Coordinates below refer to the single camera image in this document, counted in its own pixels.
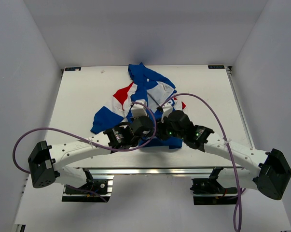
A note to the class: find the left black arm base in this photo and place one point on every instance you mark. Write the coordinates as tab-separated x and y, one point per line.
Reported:
97	189

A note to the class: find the right blue corner sticker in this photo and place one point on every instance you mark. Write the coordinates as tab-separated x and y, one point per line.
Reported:
216	66

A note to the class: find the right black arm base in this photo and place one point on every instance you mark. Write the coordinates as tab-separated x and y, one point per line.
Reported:
208	191

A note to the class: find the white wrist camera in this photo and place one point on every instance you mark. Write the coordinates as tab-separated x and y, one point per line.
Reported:
138	110
166	110

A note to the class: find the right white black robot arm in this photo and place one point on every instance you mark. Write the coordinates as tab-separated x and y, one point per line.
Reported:
267	172

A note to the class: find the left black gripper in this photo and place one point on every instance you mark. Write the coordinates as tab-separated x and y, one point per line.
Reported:
149	134

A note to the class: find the aluminium table rail frame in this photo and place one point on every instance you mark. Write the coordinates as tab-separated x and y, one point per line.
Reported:
210	99

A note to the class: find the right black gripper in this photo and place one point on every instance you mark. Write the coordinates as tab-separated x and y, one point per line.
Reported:
160	133

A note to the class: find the left blue corner sticker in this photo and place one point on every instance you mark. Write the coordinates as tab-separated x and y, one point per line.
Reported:
72	69

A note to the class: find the blue corner sticker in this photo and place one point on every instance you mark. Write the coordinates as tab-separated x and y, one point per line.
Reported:
72	69
216	66

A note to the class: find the blue white red jacket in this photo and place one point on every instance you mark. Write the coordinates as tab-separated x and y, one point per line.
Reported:
146	92

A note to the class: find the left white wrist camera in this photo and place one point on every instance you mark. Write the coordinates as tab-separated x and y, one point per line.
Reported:
138	110

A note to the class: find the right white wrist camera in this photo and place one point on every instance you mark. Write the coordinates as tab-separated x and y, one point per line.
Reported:
166	110

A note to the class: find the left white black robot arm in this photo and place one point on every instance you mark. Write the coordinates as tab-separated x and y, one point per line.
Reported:
51	163

